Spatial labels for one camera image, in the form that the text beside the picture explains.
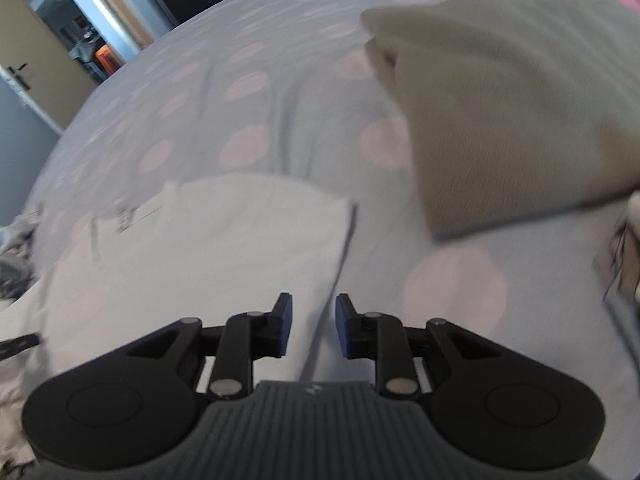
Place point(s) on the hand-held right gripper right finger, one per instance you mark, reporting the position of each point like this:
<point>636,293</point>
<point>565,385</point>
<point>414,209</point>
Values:
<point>345,325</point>

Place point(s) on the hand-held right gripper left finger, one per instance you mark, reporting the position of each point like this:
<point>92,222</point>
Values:
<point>284,325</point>

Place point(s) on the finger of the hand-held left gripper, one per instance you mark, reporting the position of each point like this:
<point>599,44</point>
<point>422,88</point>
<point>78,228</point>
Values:
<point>20,345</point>

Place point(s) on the white t-shirt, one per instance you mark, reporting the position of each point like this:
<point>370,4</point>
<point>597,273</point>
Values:
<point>200,250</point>

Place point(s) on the grey striped garment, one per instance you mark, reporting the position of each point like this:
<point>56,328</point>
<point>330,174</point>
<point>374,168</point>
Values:
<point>12,270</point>

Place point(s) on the bed with polka-dot sheet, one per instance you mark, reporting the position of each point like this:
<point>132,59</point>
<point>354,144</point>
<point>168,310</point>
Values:
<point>225,85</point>

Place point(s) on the olive folded blanket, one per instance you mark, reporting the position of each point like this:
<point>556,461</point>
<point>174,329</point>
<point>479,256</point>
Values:
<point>500,110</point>

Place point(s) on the pale crumpled cloth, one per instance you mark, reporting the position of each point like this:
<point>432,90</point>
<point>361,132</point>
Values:
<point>625,260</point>

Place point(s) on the beige room door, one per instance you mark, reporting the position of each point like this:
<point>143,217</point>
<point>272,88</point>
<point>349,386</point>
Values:
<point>35,50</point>

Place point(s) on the orange red stool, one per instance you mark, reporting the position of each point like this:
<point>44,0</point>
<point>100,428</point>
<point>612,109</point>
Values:
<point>107,56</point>

